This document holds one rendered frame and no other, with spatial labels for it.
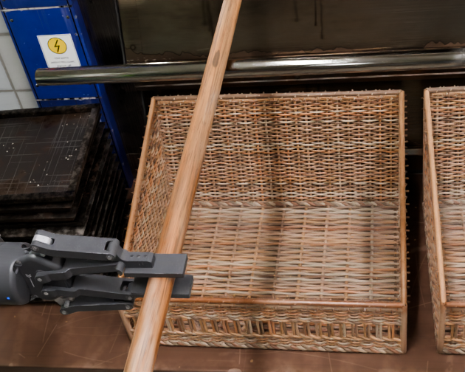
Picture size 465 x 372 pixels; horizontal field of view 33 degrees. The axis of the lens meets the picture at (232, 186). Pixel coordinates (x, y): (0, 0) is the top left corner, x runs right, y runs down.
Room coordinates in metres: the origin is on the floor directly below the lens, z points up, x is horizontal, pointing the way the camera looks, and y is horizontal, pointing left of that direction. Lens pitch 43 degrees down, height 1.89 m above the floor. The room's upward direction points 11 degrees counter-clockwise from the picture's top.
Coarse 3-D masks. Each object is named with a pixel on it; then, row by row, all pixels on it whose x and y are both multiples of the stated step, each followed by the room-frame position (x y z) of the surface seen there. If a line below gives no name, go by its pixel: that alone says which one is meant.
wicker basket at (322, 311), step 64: (256, 128) 1.34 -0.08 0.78; (320, 128) 1.30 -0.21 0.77; (256, 192) 1.31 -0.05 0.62; (320, 192) 1.26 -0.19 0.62; (384, 192) 1.23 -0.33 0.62; (192, 256) 1.18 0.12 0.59; (256, 256) 1.14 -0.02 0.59; (320, 256) 1.10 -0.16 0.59; (384, 256) 1.07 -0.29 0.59; (128, 320) 0.98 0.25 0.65; (192, 320) 0.94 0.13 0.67; (256, 320) 0.90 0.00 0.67; (320, 320) 0.87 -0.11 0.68; (384, 320) 0.84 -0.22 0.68
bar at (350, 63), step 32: (128, 64) 1.08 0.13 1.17; (160, 64) 1.06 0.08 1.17; (192, 64) 1.05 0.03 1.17; (256, 64) 1.02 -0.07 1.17; (288, 64) 1.00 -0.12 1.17; (320, 64) 0.99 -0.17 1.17; (352, 64) 0.97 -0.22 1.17; (384, 64) 0.96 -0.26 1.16; (416, 64) 0.95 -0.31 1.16; (448, 64) 0.94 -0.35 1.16
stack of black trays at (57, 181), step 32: (0, 128) 1.36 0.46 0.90; (32, 128) 1.34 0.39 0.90; (64, 128) 1.31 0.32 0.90; (96, 128) 1.31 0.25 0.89; (0, 160) 1.25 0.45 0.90; (32, 160) 1.23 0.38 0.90; (64, 160) 1.21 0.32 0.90; (96, 160) 1.26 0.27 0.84; (0, 192) 1.16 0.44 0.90; (32, 192) 1.14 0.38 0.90; (64, 192) 1.11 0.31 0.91; (96, 192) 1.22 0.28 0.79; (0, 224) 1.13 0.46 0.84; (32, 224) 1.11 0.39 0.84; (64, 224) 1.11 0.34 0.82; (96, 224) 1.15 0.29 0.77
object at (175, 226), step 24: (240, 0) 1.17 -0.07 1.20; (216, 48) 1.02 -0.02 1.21; (216, 72) 0.96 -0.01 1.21; (216, 96) 0.92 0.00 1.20; (192, 120) 0.86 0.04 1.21; (192, 144) 0.81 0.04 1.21; (192, 168) 0.76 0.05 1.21; (192, 192) 0.73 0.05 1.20; (168, 216) 0.68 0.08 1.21; (168, 240) 0.64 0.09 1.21; (168, 288) 0.58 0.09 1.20; (144, 312) 0.55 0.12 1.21; (144, 336) 0.51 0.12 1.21; (144, 360) 0.48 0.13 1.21
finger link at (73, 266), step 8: (64, 264) 0.63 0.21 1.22; (72, 264) 0.63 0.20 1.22; (80, 264) 0.62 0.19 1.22; (88, 264) 0.62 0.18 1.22; (96, 264) 0.61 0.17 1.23; (104, 264) 0.61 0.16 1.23; (112, 264) 0.61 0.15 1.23; (120, 264) 0.60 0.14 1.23; (40, 272) 0.63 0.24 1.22; (48, 272) 0.62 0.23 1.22; (56, 272) 0.62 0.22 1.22; (64, 272) 0.62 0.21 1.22; (72, 272) 0.62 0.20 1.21; (80, 272) 0.62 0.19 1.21; (88, 272) 0.62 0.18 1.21; (96, 272) 0.61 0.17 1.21; (120, 272) 0.60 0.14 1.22; (40, 280) 0.62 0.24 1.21; (48, 280) 0.62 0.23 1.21
